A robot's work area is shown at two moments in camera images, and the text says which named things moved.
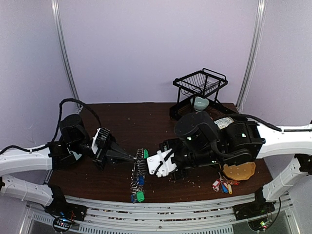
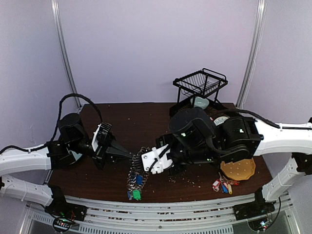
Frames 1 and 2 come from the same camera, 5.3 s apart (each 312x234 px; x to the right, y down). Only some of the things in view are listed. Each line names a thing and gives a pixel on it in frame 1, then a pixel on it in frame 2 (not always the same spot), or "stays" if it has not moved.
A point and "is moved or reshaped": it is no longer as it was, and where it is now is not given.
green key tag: x=140 y=196 is moved or reshaped
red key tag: x=215 y=185 stays
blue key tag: x=225 y=189 stays
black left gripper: x=107 y=146 stays
